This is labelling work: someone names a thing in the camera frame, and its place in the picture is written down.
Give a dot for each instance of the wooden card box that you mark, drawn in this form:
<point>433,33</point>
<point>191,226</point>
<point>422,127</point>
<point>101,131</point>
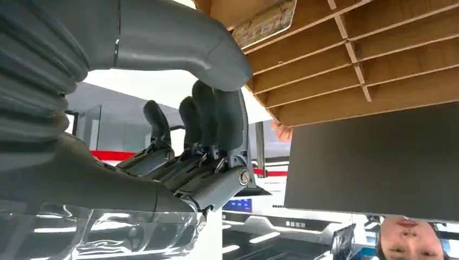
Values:
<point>322,71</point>

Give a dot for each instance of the dark grey laptop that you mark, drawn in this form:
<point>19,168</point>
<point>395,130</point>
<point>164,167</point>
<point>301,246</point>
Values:
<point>373,165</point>

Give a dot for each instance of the person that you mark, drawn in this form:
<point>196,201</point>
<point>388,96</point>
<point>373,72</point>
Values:
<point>408,240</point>

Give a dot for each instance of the clear plastic hand plate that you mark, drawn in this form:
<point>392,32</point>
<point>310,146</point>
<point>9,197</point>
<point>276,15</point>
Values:
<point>107,237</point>

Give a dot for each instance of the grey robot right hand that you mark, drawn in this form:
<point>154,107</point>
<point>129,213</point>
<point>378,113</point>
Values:
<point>172,39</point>

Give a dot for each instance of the person's left hand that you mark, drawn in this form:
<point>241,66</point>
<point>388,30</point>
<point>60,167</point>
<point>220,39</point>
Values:
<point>283,132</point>

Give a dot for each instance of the blue display screen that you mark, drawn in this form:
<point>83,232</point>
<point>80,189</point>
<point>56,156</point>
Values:
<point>237,205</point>

